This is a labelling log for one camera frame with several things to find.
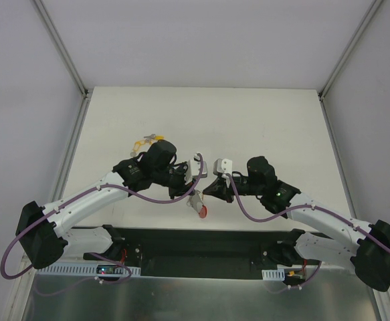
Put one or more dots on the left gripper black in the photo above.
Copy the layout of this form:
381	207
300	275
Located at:
180	186

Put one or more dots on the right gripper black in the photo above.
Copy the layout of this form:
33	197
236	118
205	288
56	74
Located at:
227	190

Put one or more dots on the red-handled metal keyring organizer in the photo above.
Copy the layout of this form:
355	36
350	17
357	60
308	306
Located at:
196	203

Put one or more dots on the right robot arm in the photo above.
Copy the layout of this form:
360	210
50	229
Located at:
360	247

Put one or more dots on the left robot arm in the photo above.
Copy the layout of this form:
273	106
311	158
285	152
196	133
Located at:
48	233

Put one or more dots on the yellow key tag with keys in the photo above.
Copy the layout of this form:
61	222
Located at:
146	140

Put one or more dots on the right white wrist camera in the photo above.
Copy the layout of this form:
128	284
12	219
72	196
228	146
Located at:
222	166

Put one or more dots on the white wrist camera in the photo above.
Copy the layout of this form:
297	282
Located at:
222	166
196	167

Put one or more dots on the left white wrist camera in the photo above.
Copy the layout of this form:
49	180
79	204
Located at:
196	167

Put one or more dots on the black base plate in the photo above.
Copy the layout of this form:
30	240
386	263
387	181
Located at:
184	253

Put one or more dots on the right white cable duct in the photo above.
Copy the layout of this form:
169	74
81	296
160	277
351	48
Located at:
276	275

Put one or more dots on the white cable duct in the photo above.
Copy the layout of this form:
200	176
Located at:
276	275
83	269

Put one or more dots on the left white cable duct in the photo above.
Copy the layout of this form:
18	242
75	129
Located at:
83	269

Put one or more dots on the left aluminium frame post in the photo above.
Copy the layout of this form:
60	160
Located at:
59	45

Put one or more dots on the aluminium frame post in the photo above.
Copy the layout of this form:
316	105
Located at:
356	37
59	45

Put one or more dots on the right aluminium frame post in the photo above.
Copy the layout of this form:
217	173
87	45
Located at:
356	37

